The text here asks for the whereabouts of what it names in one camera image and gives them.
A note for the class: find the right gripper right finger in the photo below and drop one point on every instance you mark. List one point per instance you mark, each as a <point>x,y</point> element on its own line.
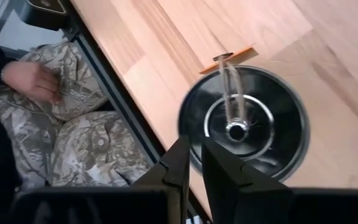
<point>228,193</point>

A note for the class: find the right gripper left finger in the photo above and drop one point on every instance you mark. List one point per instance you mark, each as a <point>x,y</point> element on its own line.
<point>176,174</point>

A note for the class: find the silver candle jar orange tag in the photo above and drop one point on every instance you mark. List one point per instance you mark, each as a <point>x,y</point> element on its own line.
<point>259,93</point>

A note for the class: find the person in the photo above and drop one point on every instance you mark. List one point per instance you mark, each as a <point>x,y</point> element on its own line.
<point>82,146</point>

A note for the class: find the person's hand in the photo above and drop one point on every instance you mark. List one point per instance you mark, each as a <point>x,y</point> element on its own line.
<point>30,81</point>

